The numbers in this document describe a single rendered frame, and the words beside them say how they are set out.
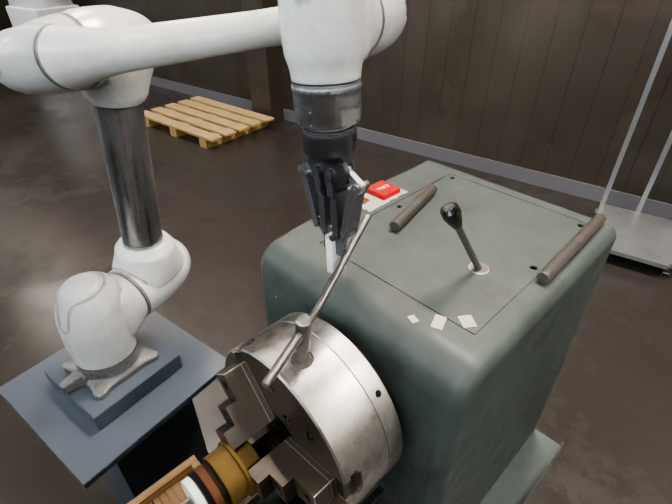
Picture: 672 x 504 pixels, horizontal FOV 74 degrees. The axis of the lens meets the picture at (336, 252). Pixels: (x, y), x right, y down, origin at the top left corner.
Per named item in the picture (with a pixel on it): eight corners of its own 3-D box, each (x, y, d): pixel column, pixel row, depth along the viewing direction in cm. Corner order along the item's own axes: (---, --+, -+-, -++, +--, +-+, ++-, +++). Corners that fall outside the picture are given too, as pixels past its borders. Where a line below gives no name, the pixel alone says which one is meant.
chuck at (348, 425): (267, 393, 96) (261, 287, 76) (375, 509, 80) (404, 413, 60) (231, 419, 91) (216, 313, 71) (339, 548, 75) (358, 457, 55)
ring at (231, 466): (232, 418, 70) (178, 457, 65) (268, 458, 65) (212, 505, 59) (239, 451, 75) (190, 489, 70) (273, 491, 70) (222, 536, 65)
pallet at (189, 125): (278, 126, 502) (277, 116, 495) (216, 152, 442) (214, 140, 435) (198, 104, 568) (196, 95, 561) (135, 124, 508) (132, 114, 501)
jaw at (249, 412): (278, 404, 76) (246, 343, 76) (291, 407, 72) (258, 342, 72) (223, 446, 70) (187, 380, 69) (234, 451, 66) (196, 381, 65)
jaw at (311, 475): (303, 421, 71) (356, 466, 63) (307, 442, 74) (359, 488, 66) (245, 468, 65) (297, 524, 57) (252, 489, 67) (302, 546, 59)
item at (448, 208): (447, 220, 74) (451, 195, 72) (464, 228, 73) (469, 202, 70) (433, 229, 72) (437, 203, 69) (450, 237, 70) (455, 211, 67)
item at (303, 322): (304, 379, 66) (307, 327, 59) (291, 373, 67) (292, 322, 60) (311, 368, 68) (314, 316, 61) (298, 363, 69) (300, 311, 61)
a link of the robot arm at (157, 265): (107, 306, 127) (161, 264, 144) (153, 328, 123) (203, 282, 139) (22, 3, 80) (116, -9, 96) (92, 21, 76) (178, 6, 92)
